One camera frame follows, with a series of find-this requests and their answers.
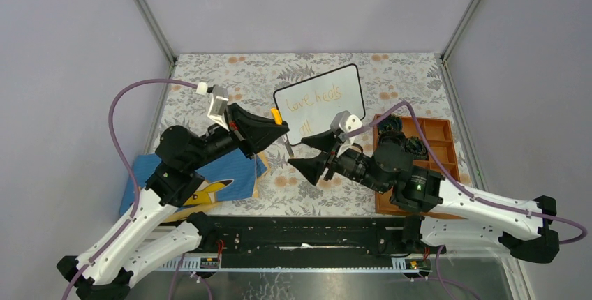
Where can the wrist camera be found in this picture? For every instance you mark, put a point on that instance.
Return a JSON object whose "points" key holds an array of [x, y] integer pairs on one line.
{"points": [[218, 103], [343, 124]]}

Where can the orange compartment tray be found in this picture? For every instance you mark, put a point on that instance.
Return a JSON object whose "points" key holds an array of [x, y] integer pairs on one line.
{"points": [[439, 136]]}

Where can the black framed whiteboard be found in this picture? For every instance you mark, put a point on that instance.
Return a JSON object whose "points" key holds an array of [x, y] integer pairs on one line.
{"points": [[309, 106]]}

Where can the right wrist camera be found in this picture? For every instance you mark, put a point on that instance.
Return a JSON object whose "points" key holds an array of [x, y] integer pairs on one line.
{"points": [[343, 124]]}

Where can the yellow marker cap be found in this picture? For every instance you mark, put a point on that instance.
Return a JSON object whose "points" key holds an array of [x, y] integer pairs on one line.
{"points": [[276, 115]]}

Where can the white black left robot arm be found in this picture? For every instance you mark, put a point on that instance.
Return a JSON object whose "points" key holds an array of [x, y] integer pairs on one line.
{"points": [[120, 259]]}

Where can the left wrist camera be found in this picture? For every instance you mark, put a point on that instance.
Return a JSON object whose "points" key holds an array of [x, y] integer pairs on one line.
{"points": [[218, 103]]}

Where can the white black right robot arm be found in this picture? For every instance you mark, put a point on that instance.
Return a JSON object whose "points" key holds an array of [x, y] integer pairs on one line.
{"points": [[520, 226]]}

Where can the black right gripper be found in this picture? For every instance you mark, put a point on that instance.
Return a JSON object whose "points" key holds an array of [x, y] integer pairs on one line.
{"points": [[313, 167]]}

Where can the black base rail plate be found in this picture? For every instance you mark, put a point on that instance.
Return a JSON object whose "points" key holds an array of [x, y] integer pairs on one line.
{"points": [[311, 243]]}

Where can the dark tape roll rear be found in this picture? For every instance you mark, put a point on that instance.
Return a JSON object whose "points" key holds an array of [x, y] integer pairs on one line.
{"points": [[390, 123]]}

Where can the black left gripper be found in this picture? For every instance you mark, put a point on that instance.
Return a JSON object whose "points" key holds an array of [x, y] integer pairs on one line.
{"points": [[253, 132]]}

